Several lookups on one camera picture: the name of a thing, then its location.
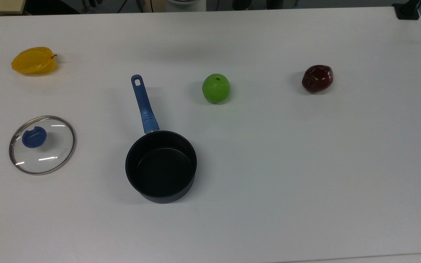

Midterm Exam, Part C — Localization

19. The green apple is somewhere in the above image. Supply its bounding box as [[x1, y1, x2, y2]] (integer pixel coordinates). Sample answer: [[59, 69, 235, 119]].
[[202, 73, 231, 104]]

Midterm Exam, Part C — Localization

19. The dark red apple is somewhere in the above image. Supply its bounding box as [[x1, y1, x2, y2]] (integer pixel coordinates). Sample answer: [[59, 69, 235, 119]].
[[301, 65, 334, 94]]

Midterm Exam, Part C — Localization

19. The glass lid with blue knob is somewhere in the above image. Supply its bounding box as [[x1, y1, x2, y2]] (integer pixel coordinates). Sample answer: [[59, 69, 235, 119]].
[[9, 115, 76, 176]]

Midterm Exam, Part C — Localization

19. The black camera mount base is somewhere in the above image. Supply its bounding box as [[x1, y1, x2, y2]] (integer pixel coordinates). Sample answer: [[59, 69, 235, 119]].
[[392, 0, 421, 20]]

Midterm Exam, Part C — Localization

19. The black saucepan with blue handle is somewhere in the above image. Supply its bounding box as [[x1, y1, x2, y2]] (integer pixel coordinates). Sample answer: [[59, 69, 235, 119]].
[[125, 75, 198, 204]]

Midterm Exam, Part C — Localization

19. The yellow starfruit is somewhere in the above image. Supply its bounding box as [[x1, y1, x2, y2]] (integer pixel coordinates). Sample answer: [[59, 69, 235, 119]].
[[11, 46, 58, 75]]

